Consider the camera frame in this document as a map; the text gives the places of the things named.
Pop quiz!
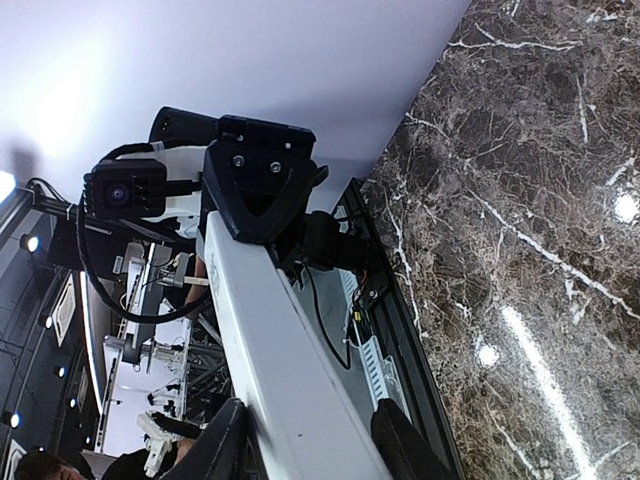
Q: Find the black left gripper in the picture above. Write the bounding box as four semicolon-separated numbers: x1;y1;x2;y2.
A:
203;115;316;244

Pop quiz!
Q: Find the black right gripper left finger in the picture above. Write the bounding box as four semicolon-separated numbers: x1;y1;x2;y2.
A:
161;398;248;480

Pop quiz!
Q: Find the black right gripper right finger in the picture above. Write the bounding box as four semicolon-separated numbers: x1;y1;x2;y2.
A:
370;398;453;480

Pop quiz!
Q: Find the white remote control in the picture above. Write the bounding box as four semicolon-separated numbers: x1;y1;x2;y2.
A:
203;211;390;479

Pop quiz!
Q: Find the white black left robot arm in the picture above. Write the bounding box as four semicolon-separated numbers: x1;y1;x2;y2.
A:
149;106;373;271

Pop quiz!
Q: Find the black front mounting rail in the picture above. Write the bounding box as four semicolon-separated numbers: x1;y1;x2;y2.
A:
344;177;469;480

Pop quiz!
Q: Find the white slotted cable duct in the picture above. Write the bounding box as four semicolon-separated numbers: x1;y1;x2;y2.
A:
339;270;398;408

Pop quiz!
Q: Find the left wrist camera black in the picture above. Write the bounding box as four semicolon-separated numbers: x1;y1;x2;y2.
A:
83;159;167;220

